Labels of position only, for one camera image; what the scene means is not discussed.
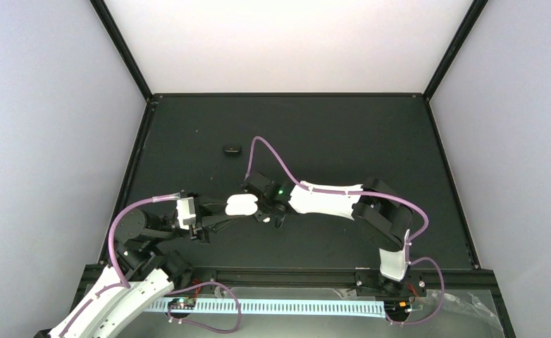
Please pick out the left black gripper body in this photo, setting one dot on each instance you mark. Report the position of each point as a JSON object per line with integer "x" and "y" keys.
{"x": 201, "y": 232}

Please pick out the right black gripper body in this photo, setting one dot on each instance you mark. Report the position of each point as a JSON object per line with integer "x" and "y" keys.
{"x": 265, "y": 210}

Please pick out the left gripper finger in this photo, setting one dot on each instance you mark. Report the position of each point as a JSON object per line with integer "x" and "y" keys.
{"x": 215, "y": 223}
{"x": 211, "y": 203}

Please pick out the white oval case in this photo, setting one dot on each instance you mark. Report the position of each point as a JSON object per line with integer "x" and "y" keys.
{"x": 241, "y": 204}

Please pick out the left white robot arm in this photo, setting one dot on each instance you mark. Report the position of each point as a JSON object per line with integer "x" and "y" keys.
{"x": 129, "y": 284}

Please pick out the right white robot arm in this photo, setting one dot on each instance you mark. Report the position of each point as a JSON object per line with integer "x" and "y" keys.
{"x": 371, "y": 204}

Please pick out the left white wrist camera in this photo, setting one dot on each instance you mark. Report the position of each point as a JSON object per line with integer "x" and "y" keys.
{"x": 186, "y": 213}

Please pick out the light blue slotted cable duct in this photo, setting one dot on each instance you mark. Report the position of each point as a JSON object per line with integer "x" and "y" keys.
{"x": 369, "y": 308}

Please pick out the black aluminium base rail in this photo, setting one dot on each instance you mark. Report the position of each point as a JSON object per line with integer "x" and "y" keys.
{"x": 366, "y": 282}

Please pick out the left back frame post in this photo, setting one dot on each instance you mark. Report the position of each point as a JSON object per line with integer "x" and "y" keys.
{"x": 104, "y": 14}

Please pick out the frame post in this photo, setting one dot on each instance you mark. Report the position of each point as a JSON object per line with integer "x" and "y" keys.
{"x": 104, "y": 14}
{"x": 465, "y": 27}

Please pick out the right back frame post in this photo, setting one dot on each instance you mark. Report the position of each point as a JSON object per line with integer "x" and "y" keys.
{"x": 465, "y": 27}

